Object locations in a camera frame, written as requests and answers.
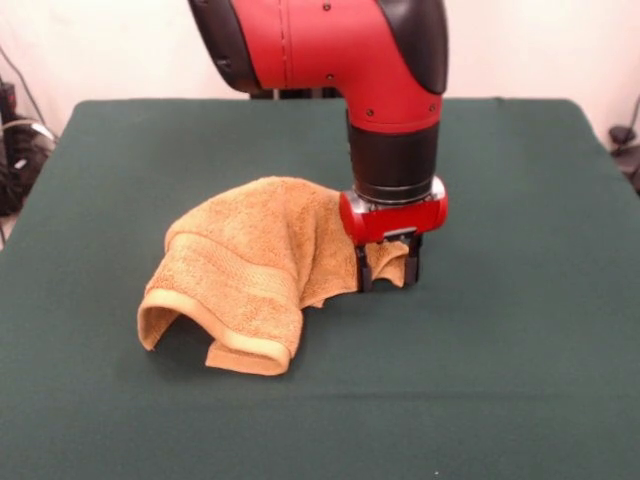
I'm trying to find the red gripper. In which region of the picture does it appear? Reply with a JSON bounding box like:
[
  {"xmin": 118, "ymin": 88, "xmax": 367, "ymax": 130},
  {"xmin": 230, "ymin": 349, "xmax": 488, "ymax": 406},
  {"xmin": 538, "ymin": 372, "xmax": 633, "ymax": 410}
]
[{"xmin": 338, "ymin": 175, "xmax": 450, "ymax": 293}]

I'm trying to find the tan terry towel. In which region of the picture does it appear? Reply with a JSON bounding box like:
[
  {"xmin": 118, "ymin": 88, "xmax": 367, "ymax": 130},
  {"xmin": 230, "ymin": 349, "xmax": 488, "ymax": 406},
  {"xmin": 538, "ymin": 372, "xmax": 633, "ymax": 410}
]
[{"xmin": 136, "ymin": 174, "xmax": 409, "ymax": 376}]

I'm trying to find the black plug with cable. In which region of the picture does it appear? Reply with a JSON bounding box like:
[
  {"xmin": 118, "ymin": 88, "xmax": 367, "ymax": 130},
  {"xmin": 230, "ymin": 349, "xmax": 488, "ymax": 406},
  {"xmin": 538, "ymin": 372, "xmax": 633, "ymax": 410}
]
[{"xmin": 607, "ymin": 125, "xmax": 640, "ymax": 197}]

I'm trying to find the dark green table cloth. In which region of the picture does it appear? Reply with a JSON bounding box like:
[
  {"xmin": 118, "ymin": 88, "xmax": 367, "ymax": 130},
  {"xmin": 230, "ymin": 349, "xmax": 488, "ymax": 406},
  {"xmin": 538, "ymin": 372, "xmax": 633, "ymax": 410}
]
[{"xmin": 0, "ymin": 97, "xmax": 640, "ymax": 480}]

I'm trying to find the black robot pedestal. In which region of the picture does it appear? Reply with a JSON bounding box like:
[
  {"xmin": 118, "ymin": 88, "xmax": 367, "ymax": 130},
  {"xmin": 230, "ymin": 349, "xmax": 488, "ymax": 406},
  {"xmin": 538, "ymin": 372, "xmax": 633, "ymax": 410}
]
[{"xmin": 248, "ymin": 85, "xmax": 346, "ymax": 100}]

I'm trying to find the black equipment bundle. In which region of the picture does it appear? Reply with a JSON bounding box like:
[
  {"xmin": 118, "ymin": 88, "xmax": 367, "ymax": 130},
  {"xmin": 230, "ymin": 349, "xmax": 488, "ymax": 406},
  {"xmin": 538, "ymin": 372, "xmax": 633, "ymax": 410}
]
[{"xmin": 0, "ymin": 117, "xmax": 57, "ymax": 217}]

